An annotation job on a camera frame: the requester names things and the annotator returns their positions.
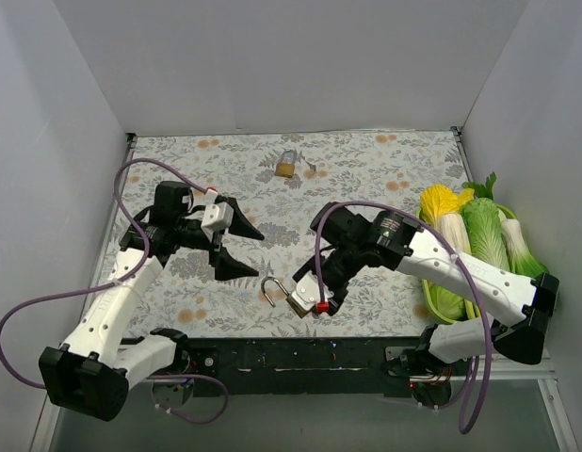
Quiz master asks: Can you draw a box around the large brass padlock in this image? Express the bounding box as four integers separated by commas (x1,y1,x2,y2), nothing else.
260,276,316,318
274,150,297,178

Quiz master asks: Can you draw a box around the floral patterned table mat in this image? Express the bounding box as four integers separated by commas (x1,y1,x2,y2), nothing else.
122,130,467,338

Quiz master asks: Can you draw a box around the yellow napa cabbage toy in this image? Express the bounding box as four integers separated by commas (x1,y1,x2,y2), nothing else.
420,185,475,226

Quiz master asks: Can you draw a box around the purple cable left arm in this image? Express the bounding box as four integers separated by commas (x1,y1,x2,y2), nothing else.
0,157,231,424

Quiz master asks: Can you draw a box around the green napa cabbage toy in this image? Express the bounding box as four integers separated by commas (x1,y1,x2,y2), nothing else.
461,198,509,270

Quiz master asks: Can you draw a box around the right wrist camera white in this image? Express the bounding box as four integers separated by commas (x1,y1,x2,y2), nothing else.
289,273,321,316

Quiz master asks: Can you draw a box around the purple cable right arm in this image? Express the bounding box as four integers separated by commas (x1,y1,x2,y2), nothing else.
315,201,491,434

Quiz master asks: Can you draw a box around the bok choy toy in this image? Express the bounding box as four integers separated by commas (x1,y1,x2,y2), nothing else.
501,218,549,278

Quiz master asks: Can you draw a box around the aluminium frame rail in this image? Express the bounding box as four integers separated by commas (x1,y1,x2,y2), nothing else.
31,361,577,451

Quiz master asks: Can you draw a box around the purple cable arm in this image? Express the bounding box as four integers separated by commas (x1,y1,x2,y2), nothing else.
315,201,491,434
0,157,231,424

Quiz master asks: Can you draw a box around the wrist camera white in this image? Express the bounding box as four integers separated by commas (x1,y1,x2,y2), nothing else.
201,202,234,234
289,273,321,316

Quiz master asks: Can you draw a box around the round green cabbage toy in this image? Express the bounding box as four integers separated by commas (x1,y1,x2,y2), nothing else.
429,284,466,323

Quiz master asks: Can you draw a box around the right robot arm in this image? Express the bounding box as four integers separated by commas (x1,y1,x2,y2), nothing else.
287,202,558,375

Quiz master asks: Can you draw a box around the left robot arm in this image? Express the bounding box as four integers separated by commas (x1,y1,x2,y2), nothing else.
39,181,264,421

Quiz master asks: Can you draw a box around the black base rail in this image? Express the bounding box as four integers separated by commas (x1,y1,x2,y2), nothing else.
153,336,425,397

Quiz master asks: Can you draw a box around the green plastic basket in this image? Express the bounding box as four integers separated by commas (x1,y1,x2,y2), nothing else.
428,199,509,323

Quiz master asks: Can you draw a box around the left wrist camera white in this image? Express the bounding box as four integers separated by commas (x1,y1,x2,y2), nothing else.
201,202,234,234

